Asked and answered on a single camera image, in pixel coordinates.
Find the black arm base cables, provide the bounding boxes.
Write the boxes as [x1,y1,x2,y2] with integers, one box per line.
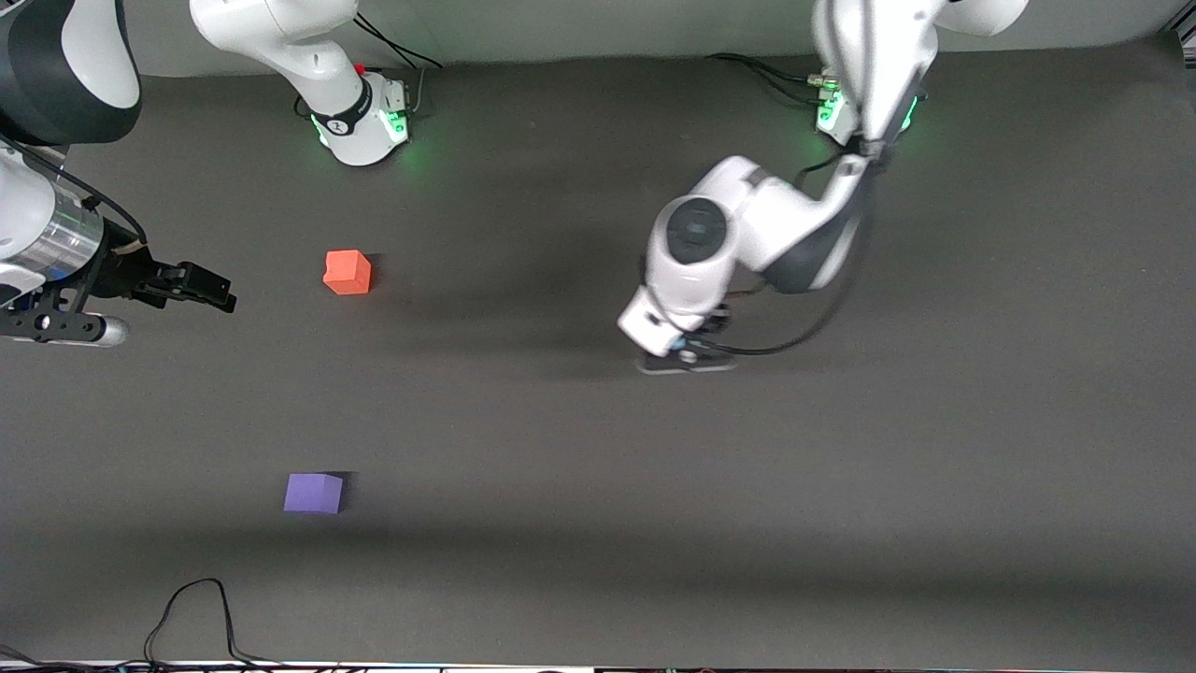
[351,13,444,119]
[705,51,834,106]

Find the black right arm base cables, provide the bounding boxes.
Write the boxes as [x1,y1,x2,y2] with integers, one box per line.
[351,13,444,119]

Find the black left arm base cables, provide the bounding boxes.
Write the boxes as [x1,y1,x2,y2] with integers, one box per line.
[705,51,834,106]

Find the thin black loose cable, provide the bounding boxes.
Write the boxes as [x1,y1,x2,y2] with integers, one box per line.
[0,578,342,673]

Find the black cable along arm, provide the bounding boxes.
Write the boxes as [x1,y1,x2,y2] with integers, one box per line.
[0,133,150,249]
[696,140,884,359]

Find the black cable along right arm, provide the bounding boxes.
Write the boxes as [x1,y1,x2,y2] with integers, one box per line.
[0,133,150,249]

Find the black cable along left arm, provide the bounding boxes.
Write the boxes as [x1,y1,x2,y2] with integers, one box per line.
[696,140,884,359]

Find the dark grey table mat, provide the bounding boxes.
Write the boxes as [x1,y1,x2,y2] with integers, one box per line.
[0,36,1196,670]

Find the orange foam block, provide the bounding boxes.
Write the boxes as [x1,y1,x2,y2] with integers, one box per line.
[323,250,373,296]

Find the purple foam block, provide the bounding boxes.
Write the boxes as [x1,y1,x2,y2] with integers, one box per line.
[283,472,345,516]

